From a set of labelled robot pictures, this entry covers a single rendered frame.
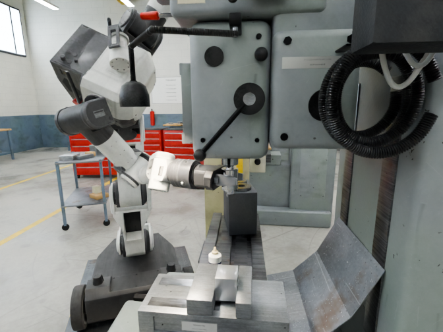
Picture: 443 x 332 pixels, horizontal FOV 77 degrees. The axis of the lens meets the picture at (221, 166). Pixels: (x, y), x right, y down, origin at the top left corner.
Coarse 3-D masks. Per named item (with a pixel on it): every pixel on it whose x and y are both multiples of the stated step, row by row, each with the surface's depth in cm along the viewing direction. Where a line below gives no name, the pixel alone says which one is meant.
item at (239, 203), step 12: (240, 192) 114; (252, 192) 114; (228, 204) 115; (240, 204) 114; (252, 204) 115; (228, 216) 117; (240, 216) 115; (252, 216) 116; (228, 228) 118; (240, 228) 116; (252, 228) 117
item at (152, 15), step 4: (144, 12) 80; (148, 12) 80; (152, 12) 80; (156, 12) 79; (140, 16) 80; (144, 16) 80; (148, 16) 80; (152, 16) 80; (156, 16) 80; (160, 16) 80; (164, 16) 80; (168, 16) 80; (172, 16) 80
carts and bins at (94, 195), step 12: (60, 156) 324; (72, 156) 325; (84, 156) 333; (96, 156) 352; (60, 180) 318; (60, 192) 321; (72, 192) 376; (84, 192) 375; (96, 192) 353; (108, 192) 374; (72, 204) 330; (84, 204) 330; (96, 204) 334
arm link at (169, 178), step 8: (160, 160) 85; (168, 160) 85; (176, 160) 83; (152, 168) 86; (160, 168) 84; (168, 168) 83; (176, 168) 81; (152, 176) 85; (160, 176) 83; (168, 176) 83; (152, 184) 84; (160, 184) 84; (168, 184) 86; (176, 184) 82
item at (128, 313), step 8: (128, 304) 105; (136, 304) 105; (120, 312) 102; (128, 312) 101; (136, 312) 101; (120, 320) 97; (128, 320) 97; (136, 320) 97; (112, 328) 94; (120, 328) 94; (128, 328) 94; (136, 328) 94
